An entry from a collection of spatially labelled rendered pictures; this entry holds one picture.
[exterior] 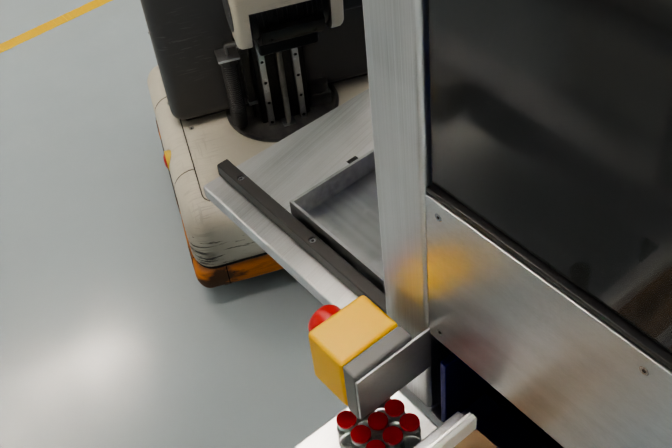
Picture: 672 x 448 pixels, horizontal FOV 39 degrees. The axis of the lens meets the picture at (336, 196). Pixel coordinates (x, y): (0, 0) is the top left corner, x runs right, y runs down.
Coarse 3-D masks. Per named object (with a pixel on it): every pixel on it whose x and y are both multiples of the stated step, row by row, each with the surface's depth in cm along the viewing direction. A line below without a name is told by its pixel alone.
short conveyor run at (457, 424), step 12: (456, 420) 93; (468, 420) 88; (432, 432) 92; (444, 432) 92; (456, 432) 88; (468, 432) 89; (480, 432) 92; (420, 444) 91; (432, 444) 87; (444, 444) 87; (456, 444) 89; (468, 444) 91; (480, 444) 91; (492, 444) 91
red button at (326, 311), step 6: (324, 306) 94; (330, 306) 94; (336, 306) 95; (318, 312) 93; (324, 312) 93; (330, 312) 93; (336, 312) 93; (312, 318) 94; (318, 318) 93; (324, 318) 93; (312, 324) 93; (318, 324) 93
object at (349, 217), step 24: (360, 168) 125; (312, 192) 121; (336, 192) 124; (360, 192) 124; (312, 216) 122; (336, 216) 121; (360, 216) 121; (336, 240) 114; (360, 240) 118; (360, 264) 111; (384, 288) 109
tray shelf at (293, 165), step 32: (320, 128) 134; (352, 128) 134; (256, 160) 131; (288, 160) 130; (320, 160) 129; (224, 192) 127; (288, 192) 125; (256, 224) 122; (288, 256) 117; (320, 288) 113
